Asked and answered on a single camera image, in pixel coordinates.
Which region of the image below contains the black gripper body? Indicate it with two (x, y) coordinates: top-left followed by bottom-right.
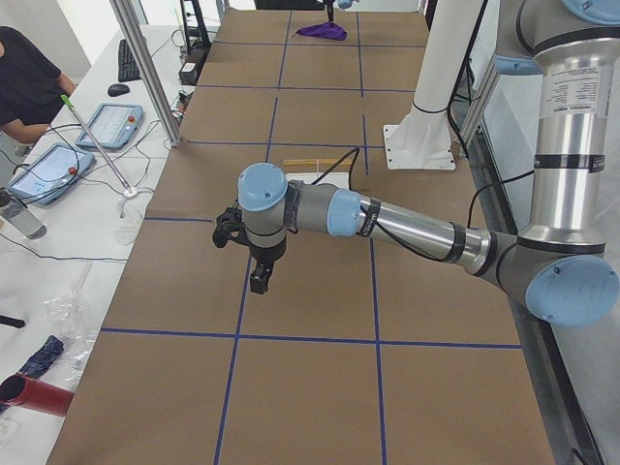
(249, 238), (287, 265)

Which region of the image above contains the purple towel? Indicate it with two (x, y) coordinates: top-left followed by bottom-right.
(294, 21), (348, 42)

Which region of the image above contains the outer wooden rack rod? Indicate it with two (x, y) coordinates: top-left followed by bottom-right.
(283, 158), (337, 169)

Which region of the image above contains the white towel rack base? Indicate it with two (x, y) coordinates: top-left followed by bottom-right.
(286, 171), (350, 190)

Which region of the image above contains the clear plastic bag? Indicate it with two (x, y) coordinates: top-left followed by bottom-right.
(44, 263), (98, 390)

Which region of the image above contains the black power box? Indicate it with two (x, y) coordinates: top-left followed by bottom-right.
(178, 62), (200, 86)

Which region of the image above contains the far teach pendant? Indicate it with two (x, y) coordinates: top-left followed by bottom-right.
(88, 103), (144, 151)

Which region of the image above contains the teach pendant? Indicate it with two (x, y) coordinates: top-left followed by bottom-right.
(8, 143), (95, 204)
(88, 103), (144, 151)

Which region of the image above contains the dark blue folded cloth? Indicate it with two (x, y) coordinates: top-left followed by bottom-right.
(1, 335), (64, 414)

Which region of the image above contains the black computer mouse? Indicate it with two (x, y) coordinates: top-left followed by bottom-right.
(108, 83), (131, 97)

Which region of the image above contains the near teach pendant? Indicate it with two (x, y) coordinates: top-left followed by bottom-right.
(8, 143), (95, 204)

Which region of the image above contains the black keyboard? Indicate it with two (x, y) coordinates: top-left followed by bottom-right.
(117, 39), (140, 82)

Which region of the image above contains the clear water bottle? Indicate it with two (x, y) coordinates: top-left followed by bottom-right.
(0, 188), (47, 239)

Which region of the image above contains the metal rod green tip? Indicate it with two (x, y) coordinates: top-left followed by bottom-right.
(61, 95), (138, 199)

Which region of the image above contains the red cylinder tube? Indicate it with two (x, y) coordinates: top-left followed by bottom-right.
(1, 373), (74, 417)

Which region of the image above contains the person in black shirt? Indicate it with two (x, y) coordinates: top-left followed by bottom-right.
(1, 26), (77, 144)

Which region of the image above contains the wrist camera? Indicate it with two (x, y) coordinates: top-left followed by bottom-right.
(212, 206), (247, 248)

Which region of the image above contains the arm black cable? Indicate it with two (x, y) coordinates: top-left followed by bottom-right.
(309, 146), (360, 188)

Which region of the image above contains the white camera pole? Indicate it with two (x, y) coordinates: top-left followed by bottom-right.
(384, 0), (486, 171)

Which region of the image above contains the grey aluminium post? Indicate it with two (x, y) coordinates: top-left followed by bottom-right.
(110, 0), (181, 147)

